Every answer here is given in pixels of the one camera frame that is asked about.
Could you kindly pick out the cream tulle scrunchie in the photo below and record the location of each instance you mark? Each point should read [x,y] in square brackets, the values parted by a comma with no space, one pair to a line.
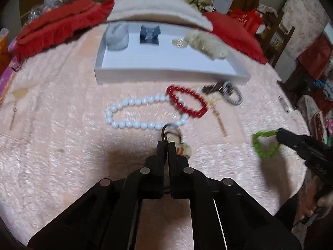
[208,44]

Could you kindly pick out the grey fluffy scrunchie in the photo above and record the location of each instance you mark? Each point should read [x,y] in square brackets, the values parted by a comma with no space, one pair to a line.
[117,37]

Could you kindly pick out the person's right hand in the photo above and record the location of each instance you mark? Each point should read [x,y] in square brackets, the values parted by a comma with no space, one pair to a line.
[321,203]

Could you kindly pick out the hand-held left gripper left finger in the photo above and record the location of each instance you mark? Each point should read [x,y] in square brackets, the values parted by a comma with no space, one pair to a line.
[161,157]

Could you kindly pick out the white cardboard tray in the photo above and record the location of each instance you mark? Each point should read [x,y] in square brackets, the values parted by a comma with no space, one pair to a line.
[156,57]

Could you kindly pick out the pink quilted bedspread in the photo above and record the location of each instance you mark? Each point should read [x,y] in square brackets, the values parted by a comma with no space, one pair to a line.
[65,161]

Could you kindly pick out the wooden chair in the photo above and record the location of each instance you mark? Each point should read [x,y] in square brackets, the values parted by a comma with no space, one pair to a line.
[281,39]

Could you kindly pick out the purple flowered sheet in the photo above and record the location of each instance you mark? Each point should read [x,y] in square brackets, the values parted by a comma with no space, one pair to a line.
[11,67]

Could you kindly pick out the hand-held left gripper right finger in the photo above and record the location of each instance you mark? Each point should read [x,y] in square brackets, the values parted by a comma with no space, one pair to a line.
[173,157]

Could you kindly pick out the clear plastic bag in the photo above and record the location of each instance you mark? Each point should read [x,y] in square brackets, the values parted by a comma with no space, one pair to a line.
[41,11]

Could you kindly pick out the beige pillow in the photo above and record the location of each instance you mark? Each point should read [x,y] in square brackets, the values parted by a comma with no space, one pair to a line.
[156,7]

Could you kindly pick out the red ruffled pillow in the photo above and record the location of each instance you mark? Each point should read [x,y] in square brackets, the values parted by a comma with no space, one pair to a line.
[57,23]
[234,35]

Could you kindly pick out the dark blue jewellery stand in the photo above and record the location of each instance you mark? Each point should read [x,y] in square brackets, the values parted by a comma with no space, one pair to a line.
[149,35]

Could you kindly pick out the orange plastic basket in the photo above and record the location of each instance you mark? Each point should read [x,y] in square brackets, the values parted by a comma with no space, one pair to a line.
[4,49]

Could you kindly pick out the red cloth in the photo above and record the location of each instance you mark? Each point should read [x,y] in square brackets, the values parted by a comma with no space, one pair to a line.
[316,57]

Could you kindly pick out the red shopping bag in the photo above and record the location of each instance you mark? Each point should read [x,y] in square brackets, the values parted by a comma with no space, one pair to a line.
[245,19]

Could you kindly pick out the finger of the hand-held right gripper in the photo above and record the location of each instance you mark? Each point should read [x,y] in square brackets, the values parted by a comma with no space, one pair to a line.
[287,137]

